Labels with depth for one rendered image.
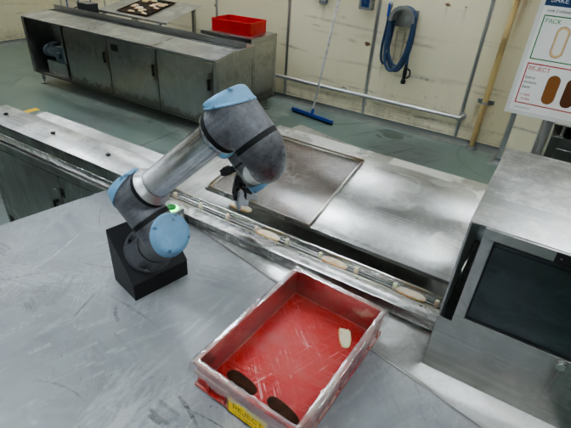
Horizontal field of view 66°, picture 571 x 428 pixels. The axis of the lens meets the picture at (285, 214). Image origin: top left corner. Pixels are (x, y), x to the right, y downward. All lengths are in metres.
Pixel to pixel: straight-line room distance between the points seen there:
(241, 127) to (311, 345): 0.66
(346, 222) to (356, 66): 3.82
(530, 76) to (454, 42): 3.09
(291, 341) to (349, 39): 4.41
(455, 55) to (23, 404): 4.61
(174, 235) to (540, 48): 1.46
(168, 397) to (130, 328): 0.27
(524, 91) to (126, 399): 1.72
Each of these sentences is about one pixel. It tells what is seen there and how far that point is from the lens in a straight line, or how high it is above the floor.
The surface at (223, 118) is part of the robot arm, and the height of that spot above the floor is 1.46.
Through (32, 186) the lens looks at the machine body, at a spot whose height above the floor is 0.61.
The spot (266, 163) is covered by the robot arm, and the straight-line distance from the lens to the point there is 1.02.
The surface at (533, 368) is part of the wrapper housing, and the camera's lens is 1.28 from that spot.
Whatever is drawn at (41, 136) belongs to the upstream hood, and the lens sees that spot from 2.47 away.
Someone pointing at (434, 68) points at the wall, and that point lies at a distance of 5.09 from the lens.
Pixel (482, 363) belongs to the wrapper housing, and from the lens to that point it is 1.30.
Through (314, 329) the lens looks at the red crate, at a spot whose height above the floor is 0.82.
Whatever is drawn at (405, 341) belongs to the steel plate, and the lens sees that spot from 1.40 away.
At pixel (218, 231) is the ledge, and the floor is 0.85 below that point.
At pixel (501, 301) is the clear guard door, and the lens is 1.17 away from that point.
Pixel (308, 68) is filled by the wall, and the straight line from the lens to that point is 5.66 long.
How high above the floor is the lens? 1.82
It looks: 33 degrees down
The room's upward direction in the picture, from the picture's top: 4 degrees clockwise
